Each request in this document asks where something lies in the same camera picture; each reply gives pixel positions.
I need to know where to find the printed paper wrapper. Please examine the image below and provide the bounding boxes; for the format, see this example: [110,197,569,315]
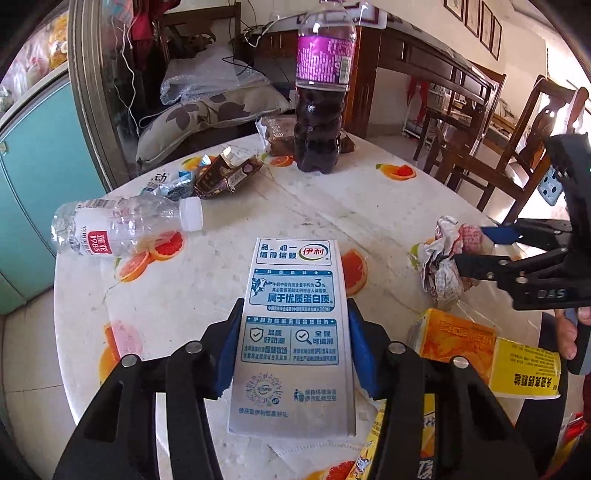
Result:
[410,216,485,310]

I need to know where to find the dark wooden chair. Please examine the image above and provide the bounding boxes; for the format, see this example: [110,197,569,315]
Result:
[159,2,243,61]

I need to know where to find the white milk carton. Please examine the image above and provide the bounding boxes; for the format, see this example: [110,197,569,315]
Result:
[227,237,357,437]

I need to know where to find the orange juice carton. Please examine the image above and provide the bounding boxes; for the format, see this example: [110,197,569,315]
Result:
[409,308,498,384]

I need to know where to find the teal lower kitchen cabinets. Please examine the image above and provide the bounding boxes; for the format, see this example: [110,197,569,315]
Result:
[0,69,109,315]

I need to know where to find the red garment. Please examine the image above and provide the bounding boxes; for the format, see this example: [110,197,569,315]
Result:
[127,0,148,44]

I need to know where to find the red snack packet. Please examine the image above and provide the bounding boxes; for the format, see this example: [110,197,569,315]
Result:
[551,411,587,467]

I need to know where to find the wooden dining chair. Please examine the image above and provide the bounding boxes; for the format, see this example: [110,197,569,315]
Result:
[436,76,578,213]
[413,62,509,171]

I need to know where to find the metal sliding door frame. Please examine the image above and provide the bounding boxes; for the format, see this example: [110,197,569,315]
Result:
[69,0,139,192]

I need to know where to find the clear hanging plastic bags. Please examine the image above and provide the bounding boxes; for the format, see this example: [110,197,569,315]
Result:
[7,32,51,95]

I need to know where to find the dark wooden sideboard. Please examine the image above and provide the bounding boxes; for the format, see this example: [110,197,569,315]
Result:
[259,14,506,139]

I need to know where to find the bubble wrap bag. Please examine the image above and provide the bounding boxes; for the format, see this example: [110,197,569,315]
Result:
[159,44,271,104]

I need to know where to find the purple label soda bottle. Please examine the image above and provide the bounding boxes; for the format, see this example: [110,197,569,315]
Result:
[293,0,358,174]

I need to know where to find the fruit print tablecloth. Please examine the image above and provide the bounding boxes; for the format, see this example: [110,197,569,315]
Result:
[53,131,555,480]

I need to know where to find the clear plastic bottle white cap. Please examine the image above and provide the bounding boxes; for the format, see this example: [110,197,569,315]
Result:
[52,196,204,257]

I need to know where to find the yellow cardboard box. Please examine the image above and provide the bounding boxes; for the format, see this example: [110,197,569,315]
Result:
[489,337,563,400]

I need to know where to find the white cable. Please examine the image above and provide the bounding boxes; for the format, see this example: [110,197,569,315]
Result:
[115,14,140,127]

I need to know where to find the yellow cartoon packet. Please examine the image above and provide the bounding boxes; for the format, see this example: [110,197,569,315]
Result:
[346,401,437,480]

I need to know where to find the leaf pattern cushion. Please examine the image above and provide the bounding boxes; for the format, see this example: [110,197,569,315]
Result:
[136,92,294,164]

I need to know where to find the purple pattern table runner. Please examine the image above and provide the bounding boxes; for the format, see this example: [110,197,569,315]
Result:
[360,9,389,29]

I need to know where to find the person's right hand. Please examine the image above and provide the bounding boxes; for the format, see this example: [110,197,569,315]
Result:
[554,307,591,361]

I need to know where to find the black cable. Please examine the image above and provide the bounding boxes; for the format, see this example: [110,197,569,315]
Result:
[222,0,262,77]

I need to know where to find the brown snack packet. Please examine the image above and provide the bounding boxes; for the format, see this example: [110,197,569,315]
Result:
[256,115,356,155]

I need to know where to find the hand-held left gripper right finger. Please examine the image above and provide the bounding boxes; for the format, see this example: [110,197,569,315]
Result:
[346,298,539,480]

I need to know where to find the brown drink carton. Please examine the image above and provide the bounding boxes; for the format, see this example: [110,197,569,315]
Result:
[194,147,264,199]

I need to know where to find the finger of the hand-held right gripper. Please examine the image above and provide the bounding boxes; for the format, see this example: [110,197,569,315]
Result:
[453,247,578,296]
[480,219,578,252]

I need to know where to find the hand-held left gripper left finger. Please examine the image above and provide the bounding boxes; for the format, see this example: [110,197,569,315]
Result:
[53,298,245,480]

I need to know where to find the blue white snack wrapper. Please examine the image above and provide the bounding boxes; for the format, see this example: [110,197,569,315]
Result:
[141,171,197,199]

